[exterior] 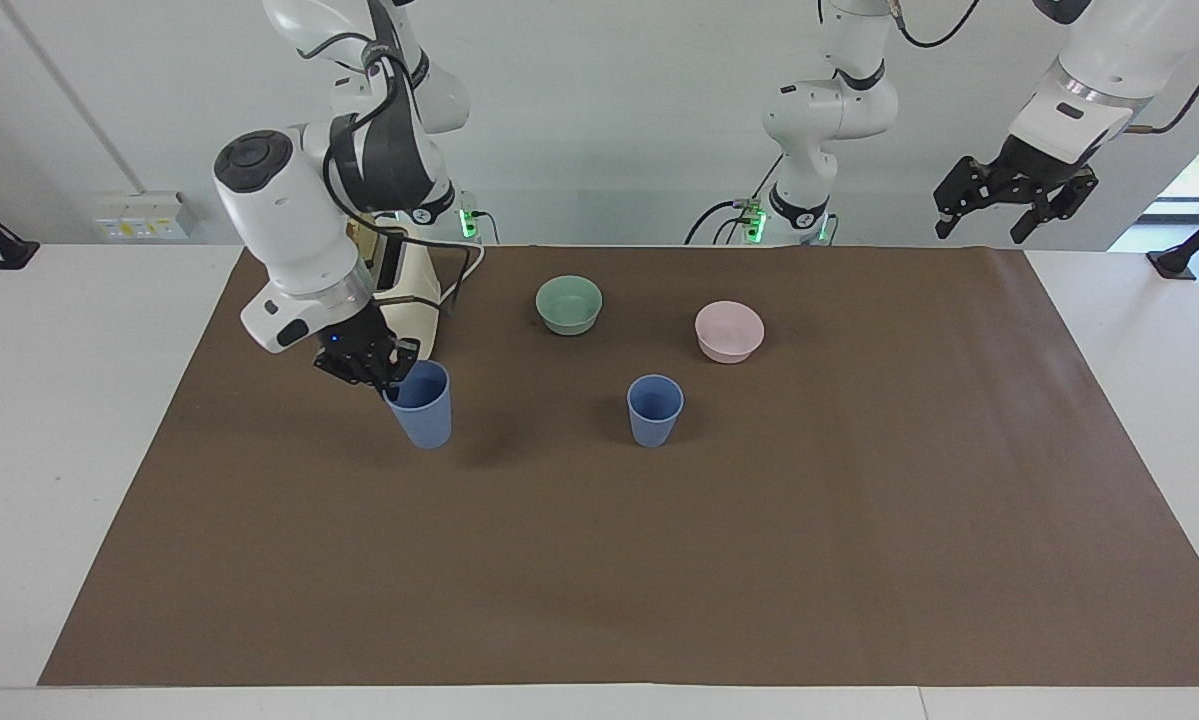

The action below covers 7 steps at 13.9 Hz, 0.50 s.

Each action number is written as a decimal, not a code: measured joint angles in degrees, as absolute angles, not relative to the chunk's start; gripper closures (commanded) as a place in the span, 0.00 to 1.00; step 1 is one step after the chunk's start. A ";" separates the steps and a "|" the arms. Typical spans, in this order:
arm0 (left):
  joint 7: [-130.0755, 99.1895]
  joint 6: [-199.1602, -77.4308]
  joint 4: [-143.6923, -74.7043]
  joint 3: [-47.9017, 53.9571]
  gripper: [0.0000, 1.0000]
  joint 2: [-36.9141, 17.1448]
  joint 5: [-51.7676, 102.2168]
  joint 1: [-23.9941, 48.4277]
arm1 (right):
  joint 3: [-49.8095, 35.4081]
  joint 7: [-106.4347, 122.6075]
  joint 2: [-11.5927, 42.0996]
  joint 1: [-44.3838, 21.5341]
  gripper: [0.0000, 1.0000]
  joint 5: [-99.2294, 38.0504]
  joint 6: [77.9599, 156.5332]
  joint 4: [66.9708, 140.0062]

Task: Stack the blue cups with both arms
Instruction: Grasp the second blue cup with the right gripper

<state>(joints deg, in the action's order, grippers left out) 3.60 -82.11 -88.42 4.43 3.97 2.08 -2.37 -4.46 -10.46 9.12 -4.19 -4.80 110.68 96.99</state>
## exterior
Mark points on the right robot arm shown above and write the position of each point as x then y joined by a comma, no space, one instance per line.
294,225

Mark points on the white wall socket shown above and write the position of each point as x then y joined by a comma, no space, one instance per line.
144,217

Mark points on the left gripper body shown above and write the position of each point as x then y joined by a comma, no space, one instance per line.
1044,165

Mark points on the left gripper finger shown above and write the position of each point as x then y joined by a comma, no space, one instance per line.
1051,208
967,190

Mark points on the green plastic bowl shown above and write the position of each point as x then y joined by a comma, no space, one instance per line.
569,305

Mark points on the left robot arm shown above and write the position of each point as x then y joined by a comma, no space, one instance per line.
819,110

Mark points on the cream plastic container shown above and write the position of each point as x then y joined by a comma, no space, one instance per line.
411,300

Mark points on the pink plastic bowl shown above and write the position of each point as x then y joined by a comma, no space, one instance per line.
729,333

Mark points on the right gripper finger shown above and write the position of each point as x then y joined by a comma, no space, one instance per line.
381,381
405,352

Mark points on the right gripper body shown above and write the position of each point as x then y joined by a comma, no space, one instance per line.
351,342

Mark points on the blue plastic cup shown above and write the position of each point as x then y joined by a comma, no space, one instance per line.
654,415
423,408

